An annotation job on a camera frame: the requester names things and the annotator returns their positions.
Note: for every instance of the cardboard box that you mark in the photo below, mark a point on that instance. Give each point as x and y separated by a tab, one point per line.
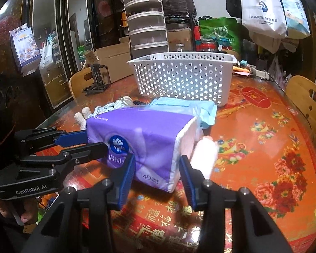
115	57

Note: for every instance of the white perforated plastic basket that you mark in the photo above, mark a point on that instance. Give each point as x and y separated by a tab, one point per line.
188	75

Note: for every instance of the red-lidded glass jar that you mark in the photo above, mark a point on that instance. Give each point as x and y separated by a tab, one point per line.
207	45

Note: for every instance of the plush toy in striped clothes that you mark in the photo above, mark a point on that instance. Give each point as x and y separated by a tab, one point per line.
86	113

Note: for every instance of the green shopping bag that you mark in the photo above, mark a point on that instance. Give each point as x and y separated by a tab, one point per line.
225	31

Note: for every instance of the black phone stand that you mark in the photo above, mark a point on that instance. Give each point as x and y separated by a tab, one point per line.
101	79

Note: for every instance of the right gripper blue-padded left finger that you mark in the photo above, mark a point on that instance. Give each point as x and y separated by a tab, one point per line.
122	178

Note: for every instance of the left wooden chair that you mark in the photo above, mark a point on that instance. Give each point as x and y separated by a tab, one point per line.
79	81

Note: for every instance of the right wooden chair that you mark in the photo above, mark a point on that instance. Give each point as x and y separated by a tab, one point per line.
302	92

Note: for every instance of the red floral tablecloth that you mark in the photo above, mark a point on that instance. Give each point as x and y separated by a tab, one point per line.
266	145

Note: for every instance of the person's left hand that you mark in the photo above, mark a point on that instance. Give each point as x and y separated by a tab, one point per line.
24	211

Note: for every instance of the stacked white plastic drawers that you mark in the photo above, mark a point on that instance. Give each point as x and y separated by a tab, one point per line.
146	27

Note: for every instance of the white hanging tote bag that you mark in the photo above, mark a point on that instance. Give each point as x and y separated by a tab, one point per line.
264	17

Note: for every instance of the light blue hanging bag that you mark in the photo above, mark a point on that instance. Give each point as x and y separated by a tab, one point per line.
297	23

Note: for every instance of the purple tissue pack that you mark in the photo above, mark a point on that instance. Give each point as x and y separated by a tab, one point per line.
157	139

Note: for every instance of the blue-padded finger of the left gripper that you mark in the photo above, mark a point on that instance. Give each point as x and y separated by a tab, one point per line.
51	136
78	155

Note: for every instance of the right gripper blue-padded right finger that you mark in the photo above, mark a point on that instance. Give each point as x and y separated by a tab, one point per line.
195	185

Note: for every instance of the wooden chair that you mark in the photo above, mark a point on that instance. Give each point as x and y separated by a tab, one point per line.
79	81
302	92

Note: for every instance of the blue masks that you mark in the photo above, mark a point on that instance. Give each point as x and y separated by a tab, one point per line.
205	110

